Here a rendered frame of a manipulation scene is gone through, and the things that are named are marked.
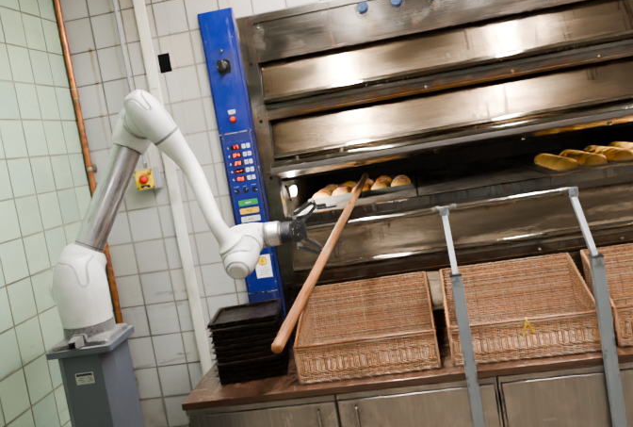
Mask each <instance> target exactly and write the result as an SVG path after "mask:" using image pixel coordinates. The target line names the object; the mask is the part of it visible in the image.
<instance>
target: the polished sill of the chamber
mask: <svg viewBox="0 0 633 427"><path fill-rule="evenodd" d="M627 174H633V163H629V164H624V165H617V166H611V167H605V168H599V169H592V170H586V171H580V172H568V173H562V174H556V175H549V176H544V177H537V178H531V179H525V180H519V181H512V182H507V183H500V184H494V185H488V186H482V187H475V188H470V189H458V190H452V191H446V192H439V193H433V194H427V195H421V196H414V197H409V198H402V199H396V200H390V201H384V202H377V203H372V204H365V205H355V206H354V208H353V209H352V211H351V213H350V215H349V216H350V217H352V216H359V215H364V214H371V213H378V212H383V211H390V210H396V209H402V208H409V207H415V206H422V205H433V204H440V203H445V202H452V201H459V200H464V199H471V198H477V197H483V196H490V195H496V194H502V193H509V192H515V191H521V190H527V189H539V188H545V187H552V186H557V185H564V184H571V183H576V182H583V181H590V180H595V179H602V178H608V177H614V176H621V175H627ZM344 209H345V208H344V207H341V208H336V209H329V210H323V211H317V212H313V213H312V214H311V215H310V216H309V218H308V219H307V220H306V221H305V222H304V223H309V222H321V221H327V220H333V219H339V218H340V216H341V215H342V213H343V211H344ZM306 214H307V213H304V214H298V217H297V218H296V219H297V220H299V221H301V220H302V219H303V218H304V216H305V215H306ZM285 221H286V222H290V221H293V218H292V216H287V217H286V218H285Z"/></svg>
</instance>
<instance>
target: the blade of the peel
mask: <svg viewBox="0 0 633 427"><path fill-rule="evenodd" d="M413 188H414V182H411V184H405V185H399V186H393V187H387V188H380V189H370V190H363V193H364V196H368V195H374V194H381V193H386V192H392V191H399V190H405V189H413ZM352 193H353V192H351V193H345V194H339V195H333V196H327V197H320V198H315V199H309V200H308V202H311V201H312V200H315V201H316V203H317V204H319V203H325V202H331V201H337V200H344V199H349V198H350V197H351V195H352Z"/></svg>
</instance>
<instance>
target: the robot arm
mask: <svg viewBox="0 0 633 427"><path fill-rule="evenodd" d="M123 103H124V108H123V109H122V110H121V111H120V113H119V114H118V117H117V120H116V122H115V127H114V130H113V134H112V144H113V147H112V149H111V152H110V154H109V157H108V159H107V162H106V164H105V167H104V170H103V172H102V175H101V177H100V180H99V182H98V185H97V187H96V190H95V191H94V194H93V196H92V199H91V201H90V204H89V208H88V210H87V213H86V215H85V218H84V220H83V222H82V224H81V227H80V229H79V232H78V234H77V237H76V239H75V242H74V243H71V244H69V245H67V246H66V247H64V249H63V250H62V253H61V255H60V257H59V259H58V261H57V263H56V265H55V266H54V269H53V270H52V272H51V274H50V276H49V279H48V289H49V293H50V295H51V297H52V299H53V301H54V302H55V303H56V305H57V310H58V314H59V317H60V320H61V323H62V327H63V335H64V338H63V339H62V340H61V341H60V342H59V343H58V344H56V345H55V346H53V347H52V349H53V352H59V351H64V350H76V349H78V348H83V347H89V346H96V345H105V344H107V343H109V342H110V340H111V339H112V338H114V337H115V336H116V335H118V334H119V333H120V332H121V331H123V330H125V329H127V328H128V327H127V323H118V324H115V321H114V319H113V315H112V306H111V299H110V293H109V288H108V283H107V280H106V274H105V268H106V262H107V261H106V256H105V254H103V250H104V248H105V246H106V242H107V239H108V237H109V234H110V232H111V229H112V227H113V224H114V221H115V220H116V217H117V215H118V212H119V210H120V207H121V204H122V200H123V198H124V195H125V193H126V191H127V189H128V186H129V183H130V181H131V178H132V176H133V173H134V171H135V168H136V166H137V164H138V160H139V157H140V155H143V154H145V153H146V152H147V150H148V148H149V146H150V145H151V143H153V144H154V145H155V146H156V147H157V148H158V149H159V150H161V151H162V152H163V153H164V154H166V155H167V156H168V157H169V158H170V159H171V160H173V161H174V162H175V163H176V164H177V165H178V166H179V168H180V169H181V170H182V171H183V173H184V174H185V176H186V178H187V181H188V183H189V184H190V186H191V189H192V191H193V193H194V195H195V198H196V200H197V202H198V205H199V207H200V209H201V211H202V213H203V216H204V219H205V221H206V223H207V225H208V227H209V229H210V231H211V232H212V234H213V236H214V237H215V239H216V241H217V242H218V244H219V255H220V257H221V259H222V263H223V266H224V269H225V271H226V273H227V274H228V275H229V276H230V277H231V278H233V279H237V280H239V279H243V278H245V277H247V276H248V275H250V274H251V273H252V272H253V271H254V269H255V267H256V265H257V262H258V260H259V255H260V252H261V251H262V250H263V249H264V248H267V247H273V246H278V245H282V244H283V243H286V242H292V241H296V242H297V250H304V251H307V252H310V253H313V254H316V255H320V254H321V252H322V250H323V248H324V246H325V244H323V246H322V245H321V244H319V243H318V242H316V241H314V240H313V239H311V238H309V237H308V236H306V235H307V230H306V224H305V223H304V222H305V221H306V220H307V219H308V218H309V216H310V215H311V214H312V213H313V212H314V210H315V209H316V210H320V209H326V208H332V207H337V205H326V203H323V204H317V203H316V201H315V200H312V201H311V202H309V203H308V204H306V205H305V206H303V207H302V208H300V209H299V210H298V211H294V212H292V213H291V216H292V218H293V221H290V222H278V221H276V222H264V223H259V222H250V223H243V224H240V225H236V226H234V227H231V228H229V227H228V226H227V225H226V224H225V222H224V220H223V219H222V217H221V215H220V213H219V210H218V207H217V205H216V202H215V199H214V197H213V194H212V192H211V189H210V188H209V185H208V183H207V180H206V178H205V175H204V173H203V170H202V168H201V166H200V164H199V162H198V161H197V159H196V157H195V156H194V155H193V153H192V152H191V150H190V148H189V147H188V145H187V143H186V141H185V139H184V137H183V135H182V133H181V132H180V130H179V128H178V127H177V125H176V124H175V122H174V121H173V119H172V117H171V116H170V114H169V113H168V112H167V110H166V109H165V108H163V107H162V105H161V104H160V103H159V102H158V101H157V100H156V99H155V98H154V97H153V96H152V95H151V94H150V93H148V92H146V91H144V90H134V91H132V92H131V93H129V94H128V95H127V96H126V97H125V99H124V102H123ZM310 205H313V207H312V208H311V209H310V211H309V212H308V213H307V214H306V215H305V216H304V218H303V219H302V220H301V221H299V220H297V219H296V218H297V217H298V214H300V213H301V212H302V211H303V210H304V209H306V208H307V207H308V206H310ZM302 240H305V241H307V242H309V243H311V244H312V245H314V246H315V247H317V248H318V249H319V250H317V249H314V248H311V247H308V246H305V245H303V244H302V243H300V241H302Z"/></svg>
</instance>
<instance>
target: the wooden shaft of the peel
mask: <svg viewBox="0 0 633 427"><path fill-rule="evenodd" d="M367 178H368V173H366V172H365V173H364V174H363V176H362V177H361V179H360V181H359V183H358V185H357V187H356V189H355V190H354V192H353V193H352V195H351V197H350V199H349V202H348V203H347V205H346V207H345V209H344V211H343V213H342V215H341V216H340V218H339V220H338V222H337V224H336V226H335V227H334V229H333V231H332V233H331V235H330V237H329V239H328V241H327V242H326V244H325V246H324V248H323V250H322V252H321V254H320V256H319V257H318V259H317V261H316V264H315V266H314V267H313V268H312V270H311V272H310V274H309V276H308V278H307V280H306V282H305V283H304V285H303V287H302V289H301V291H300V294H299V295H298V297H297V299H296V301H295V302H294V304H293V306H292V308H291V309H290V311H289V313H288V315H287V317H286V319H285V321H284V323H283V325H282V327H281V329H280V331H279V333H278V335H277V336H276V337H275V339H274V341H273V343H272V345H271V350H272V351H273V352H274V353H281V352H282V351H283V349H284V346H285V344H286V342H287V340H288V339H289V337H290V335H291V333H292V331H293V329H294V327H295V325H296V323H297V321H298V319H299V317H300V314H301V312H302V310H303V308H304V306H305V304H306V302H307V300H308V298H309V296H310V294H311V292H312V290H313V288H314V286H315V284H316V282H317V279H318V277H319V275H320V274H321V272H322V270H323V268H324V266H325V264H326V262H327V260H328V258H329V256H330V254H331V252H332V250H333V247H334V245H335V243H336V242H337V240H338V238H339V236H340V234H341V232H342V230H343V228H344V226H345V224H346V222H347V220H348V218H349V215H350V213H351V211H352V209H353V208H354V205H355V203H356V201H357V199H358V197H359V195H360V193H361V191H362V189H363V187H364V185H365V182H366V180H367Z"/></svg>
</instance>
